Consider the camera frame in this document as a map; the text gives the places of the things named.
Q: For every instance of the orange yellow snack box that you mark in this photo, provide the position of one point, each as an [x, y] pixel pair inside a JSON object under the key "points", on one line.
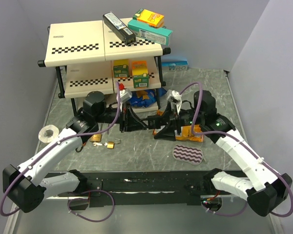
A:
{"points": [[153, 19]]}

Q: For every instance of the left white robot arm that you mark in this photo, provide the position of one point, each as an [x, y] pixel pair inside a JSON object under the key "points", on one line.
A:
{"points": [[27, 185]]}

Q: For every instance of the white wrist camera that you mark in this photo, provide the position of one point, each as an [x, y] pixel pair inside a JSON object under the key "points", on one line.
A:
{"points": [[175, 100], [124, 94]]}

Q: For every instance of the clear tape roll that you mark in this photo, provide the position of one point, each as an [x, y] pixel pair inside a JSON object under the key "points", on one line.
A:
{"points": [[48, 133]]}

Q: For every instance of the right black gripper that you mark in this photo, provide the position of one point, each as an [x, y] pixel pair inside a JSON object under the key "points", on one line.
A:
{"points": [[167, 132]]}

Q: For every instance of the silver key on table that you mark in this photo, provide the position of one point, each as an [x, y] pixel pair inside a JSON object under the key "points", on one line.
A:
{"points": [[97, 144]]}

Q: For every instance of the orange kettle chip bag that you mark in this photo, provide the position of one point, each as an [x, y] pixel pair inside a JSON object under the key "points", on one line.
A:
{"points": [[185, 132]]}

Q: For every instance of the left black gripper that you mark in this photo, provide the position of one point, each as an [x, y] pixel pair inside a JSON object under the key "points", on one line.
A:
{"points": [[126, 116]]}

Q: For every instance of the orange black padlock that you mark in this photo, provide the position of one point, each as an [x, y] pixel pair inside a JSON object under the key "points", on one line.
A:
{"points": [[78, 150]]}

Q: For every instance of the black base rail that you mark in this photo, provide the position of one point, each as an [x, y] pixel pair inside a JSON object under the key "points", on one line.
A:
{"points": [[146, 188]]}

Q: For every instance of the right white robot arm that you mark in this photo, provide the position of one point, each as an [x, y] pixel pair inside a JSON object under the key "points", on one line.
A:
{"points": [[264, 188]]}

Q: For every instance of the green yellow box left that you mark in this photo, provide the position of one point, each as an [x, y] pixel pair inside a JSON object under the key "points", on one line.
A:
{"points": [[121, 68]]}

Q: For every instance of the blue white toothpaste box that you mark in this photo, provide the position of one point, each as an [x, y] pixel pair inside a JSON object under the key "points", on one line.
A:
{"points": [[173, 66]]}

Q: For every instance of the blue chip bag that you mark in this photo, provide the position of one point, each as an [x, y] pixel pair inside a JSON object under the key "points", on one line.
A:
{"points": [[145, 98]]}

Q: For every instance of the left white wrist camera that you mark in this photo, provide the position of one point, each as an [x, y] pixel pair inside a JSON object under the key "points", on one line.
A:
{"points": [[124, 94]]}

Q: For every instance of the teal toothpaste box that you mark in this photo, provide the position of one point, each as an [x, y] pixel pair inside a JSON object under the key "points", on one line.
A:
{"points": [[143, 30]]}

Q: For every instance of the green yellow box right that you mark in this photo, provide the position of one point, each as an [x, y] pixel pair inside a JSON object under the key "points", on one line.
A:
{"points": [[140, 75]]}

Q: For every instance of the large brass long-shackle padlock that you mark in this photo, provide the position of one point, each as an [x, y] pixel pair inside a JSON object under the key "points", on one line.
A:
{"points": [[98, 137]]}

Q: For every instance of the purple wavy sponge pad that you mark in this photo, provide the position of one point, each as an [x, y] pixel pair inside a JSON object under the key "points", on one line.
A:
{"points": [[188, 154]]}

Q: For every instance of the long black box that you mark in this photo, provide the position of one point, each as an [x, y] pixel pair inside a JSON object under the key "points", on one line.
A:
{"points": [[119, 28]]}

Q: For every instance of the beige checkered three-tier shelf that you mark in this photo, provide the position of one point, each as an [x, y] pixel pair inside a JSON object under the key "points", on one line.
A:
{"points": [[83, 54]]}

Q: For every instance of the green yellow box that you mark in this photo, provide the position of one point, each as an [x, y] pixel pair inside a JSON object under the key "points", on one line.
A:
{"points": [[140, 75], [121, 68]]}

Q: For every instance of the small brass padlock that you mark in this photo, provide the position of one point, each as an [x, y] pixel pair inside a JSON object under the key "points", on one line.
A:
{"points": [[111, 144]]}

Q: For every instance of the black Kaijing padlock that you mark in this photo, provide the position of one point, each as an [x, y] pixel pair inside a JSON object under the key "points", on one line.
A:
{"points": [[155, 122]]}

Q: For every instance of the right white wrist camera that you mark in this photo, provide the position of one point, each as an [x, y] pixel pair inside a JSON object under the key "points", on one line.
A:
{"points": [[175, 100]]}

